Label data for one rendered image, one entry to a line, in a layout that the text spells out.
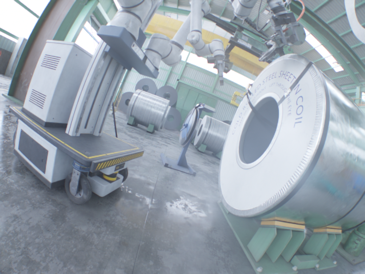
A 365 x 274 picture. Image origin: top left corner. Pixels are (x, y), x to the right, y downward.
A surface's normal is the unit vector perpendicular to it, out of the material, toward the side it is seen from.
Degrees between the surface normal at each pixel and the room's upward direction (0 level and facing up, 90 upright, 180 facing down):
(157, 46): 90
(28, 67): 90
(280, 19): 115
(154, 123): 124
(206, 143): 131
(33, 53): 90
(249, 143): 68
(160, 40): 90
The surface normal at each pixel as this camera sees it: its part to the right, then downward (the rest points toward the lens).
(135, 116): -0.15, 0.58
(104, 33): -0.12, 0.01
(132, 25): 0.86, -0.04
